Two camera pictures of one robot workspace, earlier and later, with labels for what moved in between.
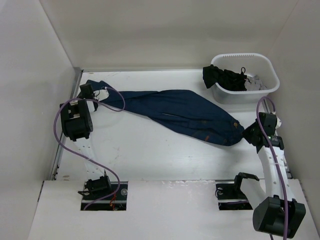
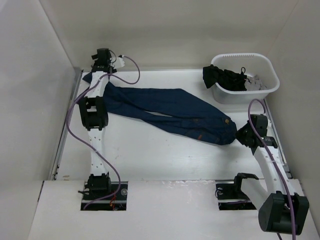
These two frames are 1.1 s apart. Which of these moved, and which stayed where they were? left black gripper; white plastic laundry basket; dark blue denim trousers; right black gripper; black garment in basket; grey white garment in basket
Moved: dark blue denim trousers; right black gripper; left black gripper
Stayed: grey white garment in basket; white plastic laundry basket; black garment in basket
